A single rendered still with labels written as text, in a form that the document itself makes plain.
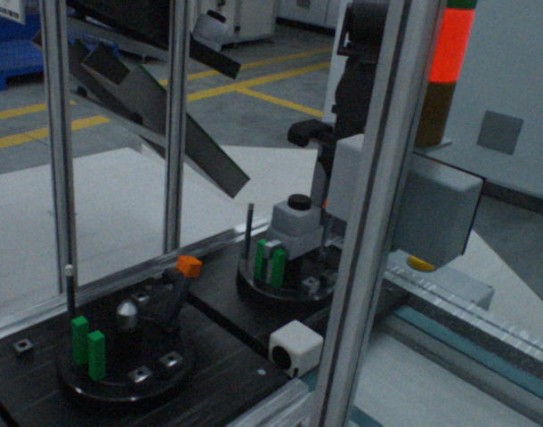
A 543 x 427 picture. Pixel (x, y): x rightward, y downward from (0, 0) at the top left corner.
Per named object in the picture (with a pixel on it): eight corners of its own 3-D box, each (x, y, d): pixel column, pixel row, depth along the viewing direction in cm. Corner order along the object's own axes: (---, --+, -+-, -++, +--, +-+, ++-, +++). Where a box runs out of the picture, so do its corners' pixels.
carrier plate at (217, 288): (280, 233, 95) (282, 221, 94) (408, 302, 81) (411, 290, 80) (160, 284, 78) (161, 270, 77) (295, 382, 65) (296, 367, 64)
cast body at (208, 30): (182, 52, 88) (202, 8, 87) (209, 65, 90) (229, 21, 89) (184, 52, 81) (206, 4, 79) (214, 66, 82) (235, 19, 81)
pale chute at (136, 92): (192, 170, 105) (209, 150, 105) (233, 199, 96) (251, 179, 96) (79, 63, 84) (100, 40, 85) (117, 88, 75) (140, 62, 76)
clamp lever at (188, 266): (169, 317, 65) (191, 254, 64) (180, 326, 64) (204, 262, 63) (144, 318, 62) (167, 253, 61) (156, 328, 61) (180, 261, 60)
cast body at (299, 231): (295, 232, 80) (303, 186, 77) (321, 245, 77) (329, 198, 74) (253, 252, 74) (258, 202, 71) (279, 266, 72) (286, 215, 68)
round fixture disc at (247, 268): (284, 245, 88) (286, 232, 87) (360, 286, 80) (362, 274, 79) (214, 276, 78) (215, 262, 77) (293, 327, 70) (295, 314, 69)
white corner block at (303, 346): (291, 344, 70) (295, 317, 69) (320, 365, 68) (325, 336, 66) (263, 361, 67) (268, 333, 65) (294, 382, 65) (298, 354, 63)
